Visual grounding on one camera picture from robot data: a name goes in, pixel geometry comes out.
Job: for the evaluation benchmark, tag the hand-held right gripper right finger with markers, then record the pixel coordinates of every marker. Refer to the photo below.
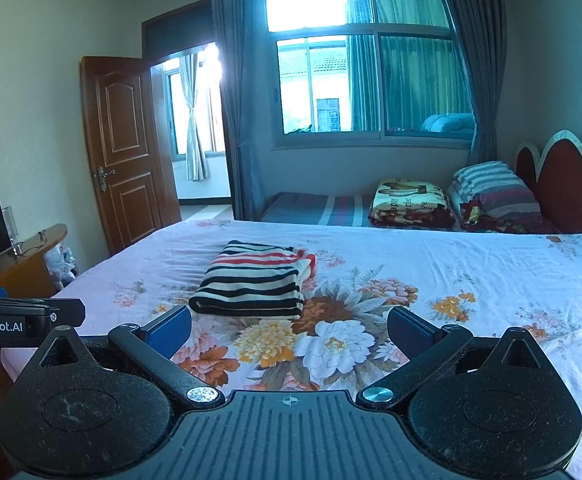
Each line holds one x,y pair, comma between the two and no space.
411,333

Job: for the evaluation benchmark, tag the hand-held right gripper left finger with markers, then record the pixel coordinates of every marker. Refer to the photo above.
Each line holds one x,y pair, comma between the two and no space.
171,328

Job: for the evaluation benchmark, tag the striped knit sweater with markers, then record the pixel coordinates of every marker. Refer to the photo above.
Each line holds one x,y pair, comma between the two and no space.
256,280

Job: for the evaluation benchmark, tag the wooden tv stand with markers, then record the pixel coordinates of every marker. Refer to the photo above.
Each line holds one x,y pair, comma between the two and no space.
26,272

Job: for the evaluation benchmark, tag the white plastic bag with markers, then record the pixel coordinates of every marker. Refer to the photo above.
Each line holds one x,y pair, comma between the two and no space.
61,267

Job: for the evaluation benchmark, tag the floral bed sheet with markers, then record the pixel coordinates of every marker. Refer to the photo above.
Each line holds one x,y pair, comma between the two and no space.
471,270

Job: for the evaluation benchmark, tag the folded printed blanket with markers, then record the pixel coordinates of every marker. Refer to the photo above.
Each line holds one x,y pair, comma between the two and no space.
411,205

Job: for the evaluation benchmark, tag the red patterned cloth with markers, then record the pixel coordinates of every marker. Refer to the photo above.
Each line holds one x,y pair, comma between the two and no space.
491,222

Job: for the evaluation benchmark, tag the striped mattress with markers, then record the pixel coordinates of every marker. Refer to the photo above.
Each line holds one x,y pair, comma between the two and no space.
311,210

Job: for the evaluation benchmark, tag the brown wooden door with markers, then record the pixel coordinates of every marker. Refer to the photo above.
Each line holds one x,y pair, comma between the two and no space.
126,150

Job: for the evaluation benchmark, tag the striped pillow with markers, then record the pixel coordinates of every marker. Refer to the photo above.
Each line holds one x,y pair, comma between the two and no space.
496,185

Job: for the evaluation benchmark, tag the light blue quilt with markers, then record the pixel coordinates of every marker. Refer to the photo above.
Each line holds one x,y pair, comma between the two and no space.
448,123

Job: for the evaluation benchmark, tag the red scalloped headboard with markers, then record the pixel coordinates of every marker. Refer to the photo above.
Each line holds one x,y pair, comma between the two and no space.
566,185

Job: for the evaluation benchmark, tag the white curtain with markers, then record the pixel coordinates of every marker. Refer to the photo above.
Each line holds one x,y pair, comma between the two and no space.
193,110

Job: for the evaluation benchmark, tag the grey blue curtain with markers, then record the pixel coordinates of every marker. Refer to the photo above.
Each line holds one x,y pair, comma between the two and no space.
241,85
476,50

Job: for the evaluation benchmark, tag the teal sheer curtain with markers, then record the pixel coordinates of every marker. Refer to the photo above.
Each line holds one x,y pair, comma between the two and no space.
411,75

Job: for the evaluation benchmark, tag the sliding glass window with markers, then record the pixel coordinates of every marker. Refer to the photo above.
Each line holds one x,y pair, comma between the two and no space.
311,85

